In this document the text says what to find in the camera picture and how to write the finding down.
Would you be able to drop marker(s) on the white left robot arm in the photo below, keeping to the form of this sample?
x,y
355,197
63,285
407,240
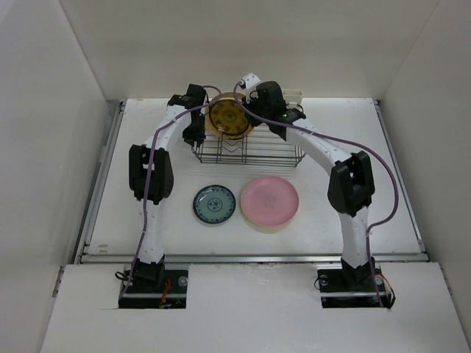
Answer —
x,y
152,178

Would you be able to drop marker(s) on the brown yellow patterned plate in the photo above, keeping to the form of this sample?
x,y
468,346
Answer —
x,y
228,117

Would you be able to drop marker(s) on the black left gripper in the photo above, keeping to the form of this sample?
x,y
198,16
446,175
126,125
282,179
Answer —
x,y
195,139

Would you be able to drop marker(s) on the small teal patterned plate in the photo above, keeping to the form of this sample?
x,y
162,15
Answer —
x,y
214,204

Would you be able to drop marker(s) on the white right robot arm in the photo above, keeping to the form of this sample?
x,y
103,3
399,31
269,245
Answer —
x,y
350,186

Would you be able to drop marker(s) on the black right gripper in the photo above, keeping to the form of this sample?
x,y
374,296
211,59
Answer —
x,y
253,122

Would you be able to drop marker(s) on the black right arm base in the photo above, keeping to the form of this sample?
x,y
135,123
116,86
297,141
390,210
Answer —
x,y
345,288

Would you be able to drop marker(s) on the black wire dish rack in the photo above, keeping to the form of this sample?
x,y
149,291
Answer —
x,y
231,140

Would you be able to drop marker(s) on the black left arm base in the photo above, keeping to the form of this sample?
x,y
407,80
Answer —
x,y
153,286

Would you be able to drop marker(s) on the pink plate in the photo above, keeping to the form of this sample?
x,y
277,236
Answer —
x,y
269,201

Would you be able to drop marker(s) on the white cutlery holder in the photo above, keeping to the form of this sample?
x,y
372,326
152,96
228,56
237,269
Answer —
x,y
293,97

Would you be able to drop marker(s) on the cream plate rear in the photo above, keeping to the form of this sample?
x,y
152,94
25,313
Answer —
x,y
230,96

